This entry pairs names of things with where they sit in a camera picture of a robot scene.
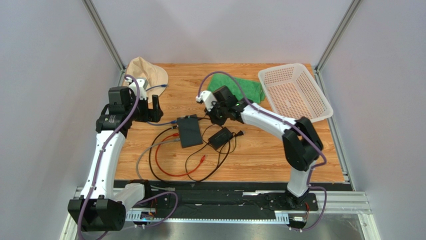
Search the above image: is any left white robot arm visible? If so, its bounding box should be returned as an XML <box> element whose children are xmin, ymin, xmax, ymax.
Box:
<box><xmin>67</xmin><ymin>86</ymin><xmax>164</xmax><ymax>232</ymax></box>

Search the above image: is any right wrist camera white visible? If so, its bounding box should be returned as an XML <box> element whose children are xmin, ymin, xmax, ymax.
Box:
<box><xmin>195</xmin><ymin>90</ymin><xmax>218</xmax><ymax>112</ymax></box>

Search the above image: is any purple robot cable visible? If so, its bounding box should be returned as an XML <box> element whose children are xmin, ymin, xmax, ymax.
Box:
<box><xmin>197</xmin><ymin>71</ymin><xmax>328</xmax><ymax>232</ymax></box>
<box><xmin>77</xmin><ymin>74</ymin><xmax>179</xmax><ymax>240</ymax></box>

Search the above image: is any black braided ethernet cable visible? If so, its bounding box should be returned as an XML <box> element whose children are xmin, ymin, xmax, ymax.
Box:
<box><xmin>148</xmin><ymin>126</ymin><xmax>234</xmax><ymax>186</ymax></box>

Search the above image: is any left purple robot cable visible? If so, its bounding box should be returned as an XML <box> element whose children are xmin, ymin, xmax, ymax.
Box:
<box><xmin>77</xmin><ymin>74</ymin><xmax>179</xmax><ymax>240</ymax></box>

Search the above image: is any aluminium frame rail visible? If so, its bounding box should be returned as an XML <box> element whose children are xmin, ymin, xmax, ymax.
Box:
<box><xmin>59</xmin><ymin>186</ymin><xmax>382</xmax><ymax>240</ymax></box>

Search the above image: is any black power adapter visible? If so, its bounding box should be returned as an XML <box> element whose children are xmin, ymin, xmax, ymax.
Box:
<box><xmin>207</xmin><ymin>127</ymin><xmax>233</xmax><ymax>150</ymax></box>

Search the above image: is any black network switch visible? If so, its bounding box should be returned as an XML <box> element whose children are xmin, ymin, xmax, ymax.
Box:
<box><xmin>176</xmin><ymin>114</ymin><xmax>203</xmax><ymax>149</ymax></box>

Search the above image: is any red ethernet cable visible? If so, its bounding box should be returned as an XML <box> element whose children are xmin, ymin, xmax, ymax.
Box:
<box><xmin>154</xmin><ymin>132</ymin><xmax>207</xmax><ymax>178</ymax></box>

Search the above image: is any white plastic basket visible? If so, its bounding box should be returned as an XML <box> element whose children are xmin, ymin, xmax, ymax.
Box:
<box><xmin>258</xmin><ymin>63</ymin><xmax>334</xmax><ymax>123</ymax></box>

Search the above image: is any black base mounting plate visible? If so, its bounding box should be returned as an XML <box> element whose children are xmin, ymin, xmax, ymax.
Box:
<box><xmin>114</xmin><ymin>179</ymin><xmax>354</xmax><ymax>222</ymax></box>

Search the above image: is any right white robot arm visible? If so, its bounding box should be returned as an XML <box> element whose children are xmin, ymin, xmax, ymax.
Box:
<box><xmin>195</xmin><ymin>86</ymin><xmax>323</xmax><ymax>206</ymax></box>

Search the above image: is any thin black power cord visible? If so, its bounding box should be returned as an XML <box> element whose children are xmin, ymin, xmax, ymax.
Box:
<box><xmin>184</xmin><ymin>113</ymin><xmax>245</xmax><ymax>182</ymax></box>

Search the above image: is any green cloth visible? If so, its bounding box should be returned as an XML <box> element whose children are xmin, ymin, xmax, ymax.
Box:
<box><xmin>207</xmin><ymin>73</ymin><xmax>266</xmax><ymax>104</ymax></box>

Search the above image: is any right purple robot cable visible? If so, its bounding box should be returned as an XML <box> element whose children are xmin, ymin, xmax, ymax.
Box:
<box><xmin>197</xmin><ymin>71</ymin><xmax>328</xmax><ymax>232</ymax></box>

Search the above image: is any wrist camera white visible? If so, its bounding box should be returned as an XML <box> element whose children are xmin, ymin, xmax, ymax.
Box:
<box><xmin>124</xmin><ymin>77</ymin><xmax>149</xmax><ymax>100</ymax></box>
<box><xmin>195</xmin><ymin>90</ymin><xmax>218</xmax><ymax>112</ymax></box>

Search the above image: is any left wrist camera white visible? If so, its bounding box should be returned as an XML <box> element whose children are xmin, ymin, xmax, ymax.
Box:
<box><xmin>124</xmin><ymin>77</ymin><xmax>149</xmax><ymax>100</ymax></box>

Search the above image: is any beige bucket hat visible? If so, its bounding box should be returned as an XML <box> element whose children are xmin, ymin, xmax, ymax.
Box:
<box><xmin>125</xmin><ymin>57</ymin><xmax>169</xmax><ymax>103</ymax></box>

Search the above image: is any grey ethernet cable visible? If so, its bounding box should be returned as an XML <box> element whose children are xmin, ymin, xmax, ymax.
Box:
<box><xmin>136</xmin><ymin>138</ymin><xmax>182</xmax><ymax>192</ymax></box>

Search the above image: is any blue ethernet cable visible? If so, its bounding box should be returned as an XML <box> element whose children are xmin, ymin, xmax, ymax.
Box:
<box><xmin>145</xmin><ymin>84</ymin><xmax>178</xmax><ymax>127</ymax></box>

